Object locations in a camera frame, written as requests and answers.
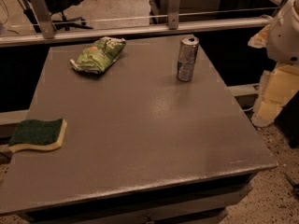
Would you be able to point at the green jalapeno chip bag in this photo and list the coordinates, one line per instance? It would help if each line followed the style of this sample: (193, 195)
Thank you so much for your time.
(99, 56)

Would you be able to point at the black office chair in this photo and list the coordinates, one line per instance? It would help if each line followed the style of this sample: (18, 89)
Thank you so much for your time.
(58, 7)

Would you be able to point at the silver blue redbull can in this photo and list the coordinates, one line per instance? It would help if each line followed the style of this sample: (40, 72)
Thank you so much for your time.
(187, 57)

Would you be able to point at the green yellow sponge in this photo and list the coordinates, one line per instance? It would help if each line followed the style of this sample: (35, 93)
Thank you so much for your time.
(41, 135)

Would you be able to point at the metal guard rail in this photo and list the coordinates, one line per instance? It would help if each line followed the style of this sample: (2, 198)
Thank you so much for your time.
(28, 22)

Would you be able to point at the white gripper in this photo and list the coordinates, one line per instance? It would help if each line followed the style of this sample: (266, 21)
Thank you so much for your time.
(284, 37)

